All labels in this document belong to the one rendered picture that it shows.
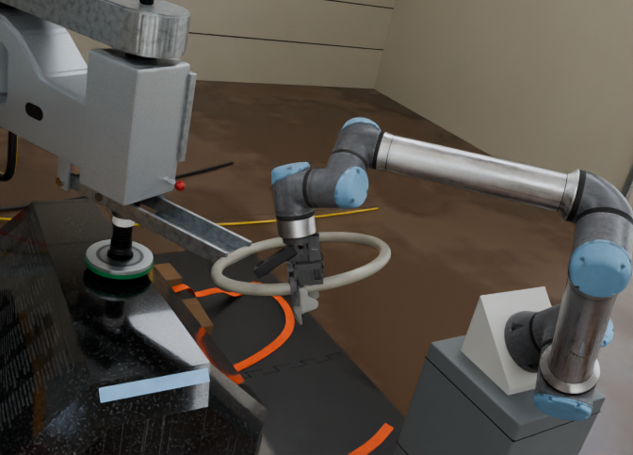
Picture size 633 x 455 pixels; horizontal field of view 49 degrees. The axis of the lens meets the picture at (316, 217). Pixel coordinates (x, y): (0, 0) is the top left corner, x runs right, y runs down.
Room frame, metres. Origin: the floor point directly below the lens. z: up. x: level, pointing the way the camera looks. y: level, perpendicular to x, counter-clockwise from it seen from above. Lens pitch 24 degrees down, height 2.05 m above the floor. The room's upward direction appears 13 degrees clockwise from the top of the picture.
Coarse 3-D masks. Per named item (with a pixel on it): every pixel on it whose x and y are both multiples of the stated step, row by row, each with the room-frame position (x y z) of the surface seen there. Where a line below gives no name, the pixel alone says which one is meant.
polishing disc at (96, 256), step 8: (104, 240) 2.06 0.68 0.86; (96, 248) 2.00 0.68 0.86; (104, 248) 2.01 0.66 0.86; (136, 248) 2.05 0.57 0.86; (144, 248) 2.07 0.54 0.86; (88, 256) 1.93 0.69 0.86; (96, 256) 1.94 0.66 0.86; (104, 256) 1.96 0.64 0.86; (136, 256) 2.00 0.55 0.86; (144, 256) 2.01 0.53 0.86; (152, 256) 2.02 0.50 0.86; (96, 264) 1.90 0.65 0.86; (104, 264) 1.91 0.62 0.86; (112, 264) 1.92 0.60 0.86; (120, 264) 1.93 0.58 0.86; (128, 264) 1.94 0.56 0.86; (136, 264) 1.95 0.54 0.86; (144, 264) 1.97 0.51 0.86; (112, 272) 1.88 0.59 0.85; (120, 272) 1.89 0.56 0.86; (128, 272) 1.90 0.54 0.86; (136, 272) 1.92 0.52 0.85
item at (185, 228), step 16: (80, 192) 2.00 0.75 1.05; (96, 192) 1.97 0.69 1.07; (112, 208) 1.93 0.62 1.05; (128, 208) 1.90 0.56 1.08; (160, 208) 1.99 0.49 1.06; (176, 208) 1.96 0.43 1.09; (144, 224) 1.87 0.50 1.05; (160, 224) 1.84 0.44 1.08; (176, 224) 1.92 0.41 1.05; (192, 224) 1.92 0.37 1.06; (208, 224) 1.90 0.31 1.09; (176, 240) 1.81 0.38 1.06; (192, 240) 1.78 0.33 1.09; (208, 240) 1.86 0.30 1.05; (224, 240) 1.86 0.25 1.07; (240, 240) 1.84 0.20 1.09; (208, 256) 1.75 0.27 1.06; (224, 256) 1.73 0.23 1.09
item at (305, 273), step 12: (288, 240) 1.45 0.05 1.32; (300, 240) 1.45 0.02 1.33; (312, 240) 1.47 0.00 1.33; (300, 252) 1.46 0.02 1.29; (312, 252) 1.46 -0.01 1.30; (288, 264) 1.45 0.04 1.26; (300, 264) 1.44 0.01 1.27; (312, 264) 1.44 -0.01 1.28; (288, 276) 1.43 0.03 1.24; (300, 276) 1.44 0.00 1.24; (312, 276) 1.45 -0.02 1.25
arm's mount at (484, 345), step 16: (528, 288) 2.03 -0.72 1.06; (544, 288) 2.06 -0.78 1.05; (480, 304) 1.89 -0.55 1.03; (496, 304) 1.91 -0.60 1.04; (512, 304) 1.95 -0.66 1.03; (528, 304) 1.98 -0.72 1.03; (544, 304) 2.02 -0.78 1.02; (480, 320) 1.88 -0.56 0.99; (496, 320) 1.87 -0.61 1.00; (480, 336) 1.86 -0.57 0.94; (496, 336) 1.83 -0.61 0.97; (464, 352) 1.89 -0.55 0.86; (480, 352) 1.84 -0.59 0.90; (496, 352) 1.80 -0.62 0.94; (480, 368) 1.83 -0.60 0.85; (496, 368) 1.78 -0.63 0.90; (512, 368) 1.78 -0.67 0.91; (496, 384) 1.77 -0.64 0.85; (512, 384) 1.74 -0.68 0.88; (528, 384) 1.77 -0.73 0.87
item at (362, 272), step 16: (272, 240) 1.88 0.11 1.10; (320, 240) 1.90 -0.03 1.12; (336, 240) 1.88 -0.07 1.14; (352, 240) 1.85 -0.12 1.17; (368, 240) 1.80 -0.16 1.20; (240, 256) 1.78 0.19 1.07; (384, 256) 1.63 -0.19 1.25; (352, 272) 1.51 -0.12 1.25; (368, 272) 1.54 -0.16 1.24; (224, 288) 1.52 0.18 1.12; (240, 288) 1.48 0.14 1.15; (256, 288) 1.46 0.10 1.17; (272, 288) 1.45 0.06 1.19; (288, 288) 1.45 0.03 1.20; (320, 288) 1.46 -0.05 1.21
